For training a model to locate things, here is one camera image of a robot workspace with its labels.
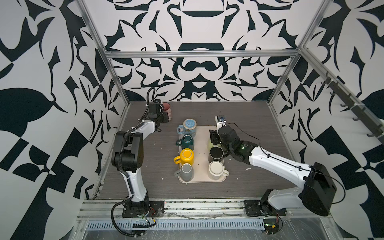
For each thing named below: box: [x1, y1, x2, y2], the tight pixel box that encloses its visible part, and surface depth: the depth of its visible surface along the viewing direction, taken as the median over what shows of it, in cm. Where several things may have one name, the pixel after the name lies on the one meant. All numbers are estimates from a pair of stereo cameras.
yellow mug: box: [174, 148, 194, 166], surface depth 85 cm
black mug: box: [208, 146, 229, 163], surface depth 84 cm
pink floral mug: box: [162, 102, 172, 121], surface depth 104 cm
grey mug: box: [173, 163, 192, 182], surface depth 80 cm
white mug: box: [208, 160, 230, 181], surface depth 82 cm
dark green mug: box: [175, 134, 194, 150], surface depth 89 cm
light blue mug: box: [176, 118, 197, 138], surface depth 95 cm
